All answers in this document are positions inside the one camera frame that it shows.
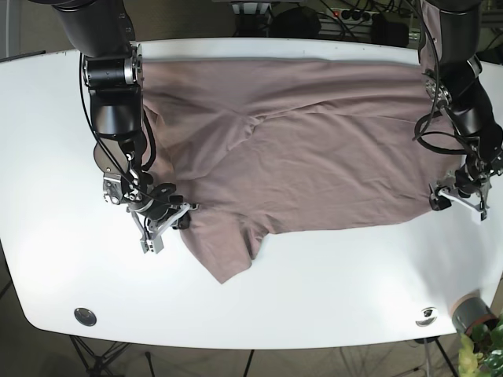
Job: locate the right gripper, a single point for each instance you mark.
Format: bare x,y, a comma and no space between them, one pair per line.
153,212

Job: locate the left metal table grommet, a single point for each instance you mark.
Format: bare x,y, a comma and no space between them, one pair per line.
85,317

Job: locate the pink T-shirt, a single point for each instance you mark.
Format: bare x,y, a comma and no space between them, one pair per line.
273,146

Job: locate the metal table grommet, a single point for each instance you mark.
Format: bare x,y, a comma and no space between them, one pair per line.
85,317
426,317

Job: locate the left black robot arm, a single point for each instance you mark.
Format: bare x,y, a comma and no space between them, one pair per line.
449,37

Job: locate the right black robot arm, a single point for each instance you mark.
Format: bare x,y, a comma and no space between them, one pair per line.
110,68

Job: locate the green plant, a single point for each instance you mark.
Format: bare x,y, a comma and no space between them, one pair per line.
481,351

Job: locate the right metal table grommet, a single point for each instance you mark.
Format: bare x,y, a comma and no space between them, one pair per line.
426,317

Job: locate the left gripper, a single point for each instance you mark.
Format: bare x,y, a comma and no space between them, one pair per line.
468,186

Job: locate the grey plant pot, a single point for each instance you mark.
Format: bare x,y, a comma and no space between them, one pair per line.
469,311

